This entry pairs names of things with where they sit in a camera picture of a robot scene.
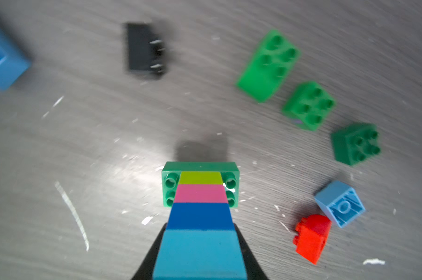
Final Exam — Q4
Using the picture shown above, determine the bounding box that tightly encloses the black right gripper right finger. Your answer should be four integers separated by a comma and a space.
234, 224, 269, 280

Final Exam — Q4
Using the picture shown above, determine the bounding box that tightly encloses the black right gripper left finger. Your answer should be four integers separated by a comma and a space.
131, 224, 167, 280

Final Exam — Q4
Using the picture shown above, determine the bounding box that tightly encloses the cyan lego brick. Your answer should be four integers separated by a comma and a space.
152, 230, 247, 280

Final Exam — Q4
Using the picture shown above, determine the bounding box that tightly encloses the red lego brick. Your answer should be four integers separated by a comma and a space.
293, 214, 332, 265

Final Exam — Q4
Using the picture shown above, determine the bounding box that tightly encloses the magenta lego brick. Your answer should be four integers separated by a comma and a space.
174, 184, 228, 204

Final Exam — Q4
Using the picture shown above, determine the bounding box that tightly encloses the lime green lego brick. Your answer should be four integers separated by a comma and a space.
179, 171, 223, 185

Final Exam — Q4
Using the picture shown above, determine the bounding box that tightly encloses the green long lego plate brick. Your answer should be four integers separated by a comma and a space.
162, 162, 240, 208

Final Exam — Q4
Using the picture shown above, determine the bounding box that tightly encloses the long blue lego brick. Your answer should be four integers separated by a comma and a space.
0, 28, 31, 91

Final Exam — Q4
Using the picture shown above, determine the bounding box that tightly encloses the light blue lego brick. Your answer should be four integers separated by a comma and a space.
314, 180, 366, 228

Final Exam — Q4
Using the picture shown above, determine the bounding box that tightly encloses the dark green lego brick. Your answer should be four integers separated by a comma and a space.
331, 122, 381, 166

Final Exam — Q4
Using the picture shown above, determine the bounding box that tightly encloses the small green lego brick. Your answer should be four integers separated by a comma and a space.
282, 81, 337, 131

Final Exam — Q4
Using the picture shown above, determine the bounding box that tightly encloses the light green tall lego brick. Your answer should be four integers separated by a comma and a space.
235, 29, 301, 103

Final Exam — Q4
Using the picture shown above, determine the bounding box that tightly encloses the small black block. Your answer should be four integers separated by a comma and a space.
125, 22, 167, 79

